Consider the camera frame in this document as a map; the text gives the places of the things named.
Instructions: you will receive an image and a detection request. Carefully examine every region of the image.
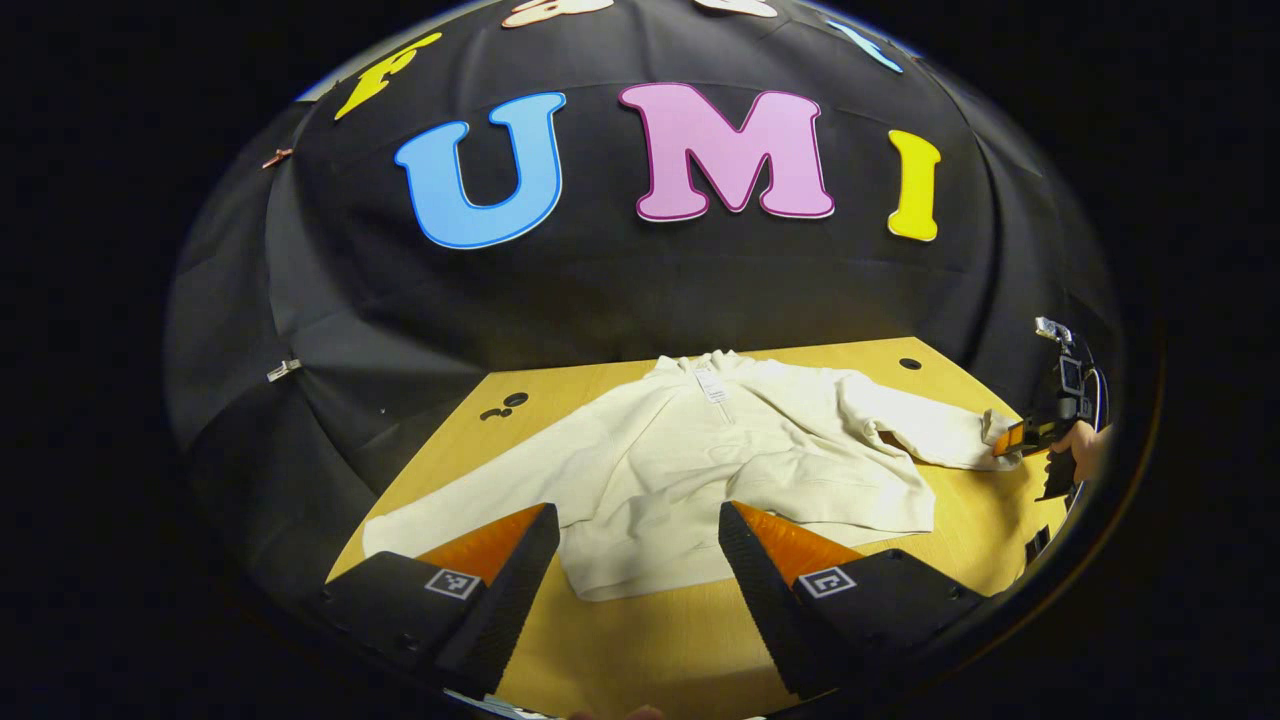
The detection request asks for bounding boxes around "black backdrop cloth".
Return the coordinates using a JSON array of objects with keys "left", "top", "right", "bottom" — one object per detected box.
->
[{"left": 165, "top": 0, "right": 1121, "bottom": 601}]

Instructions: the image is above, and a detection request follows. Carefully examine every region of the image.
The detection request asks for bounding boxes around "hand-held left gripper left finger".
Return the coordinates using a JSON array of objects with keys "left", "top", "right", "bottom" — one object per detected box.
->
[{"left": 320, "top": 502, "right": 561, "bottom": 701}]

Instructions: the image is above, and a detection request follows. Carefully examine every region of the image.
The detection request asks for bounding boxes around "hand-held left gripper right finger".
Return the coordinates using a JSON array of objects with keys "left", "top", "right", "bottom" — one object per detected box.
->
[{"left": 717, "top": 500, "right": 991, "bottom": 701}]

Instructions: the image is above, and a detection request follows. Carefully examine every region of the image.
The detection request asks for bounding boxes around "white sweater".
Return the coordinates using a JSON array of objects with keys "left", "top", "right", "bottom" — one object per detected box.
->
[{"left": 362, "top": 350, "right": 1023, "bottom": 603}]

